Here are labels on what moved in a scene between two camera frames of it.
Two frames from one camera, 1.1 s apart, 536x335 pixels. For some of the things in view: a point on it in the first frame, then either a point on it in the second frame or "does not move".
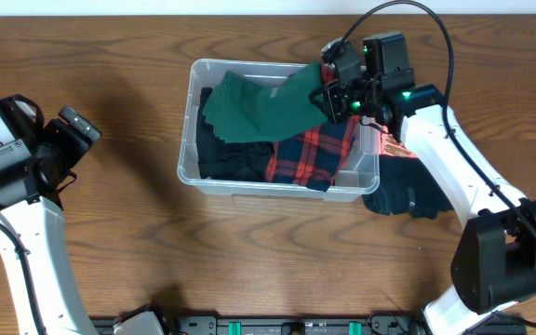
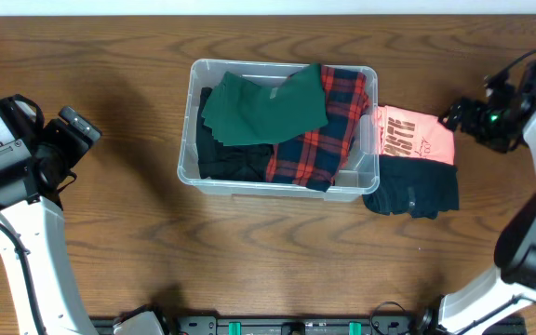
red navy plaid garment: x=314 y=158 does not move
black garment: x=221 y=160 does not move
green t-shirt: x=240 y=111 does not move
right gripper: x=337 y=107 to x=476 y=107
